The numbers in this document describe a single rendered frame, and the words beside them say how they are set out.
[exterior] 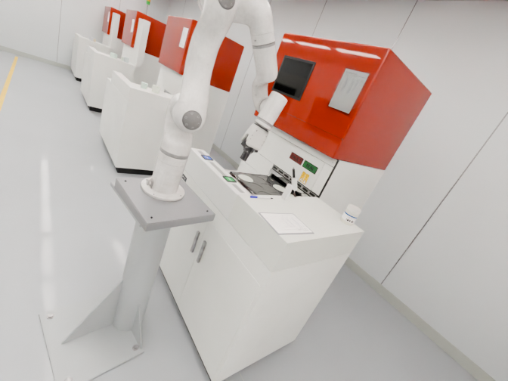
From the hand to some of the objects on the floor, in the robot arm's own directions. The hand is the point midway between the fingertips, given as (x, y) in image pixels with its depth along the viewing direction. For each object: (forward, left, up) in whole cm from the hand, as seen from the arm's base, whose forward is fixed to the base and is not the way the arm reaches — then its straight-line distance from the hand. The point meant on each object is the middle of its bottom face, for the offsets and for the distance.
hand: (244, 156), depth 119 cm
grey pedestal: (-40, +2, -112) cm, 119 cm away
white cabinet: (+27, -1, -112) cm, 115 cm away
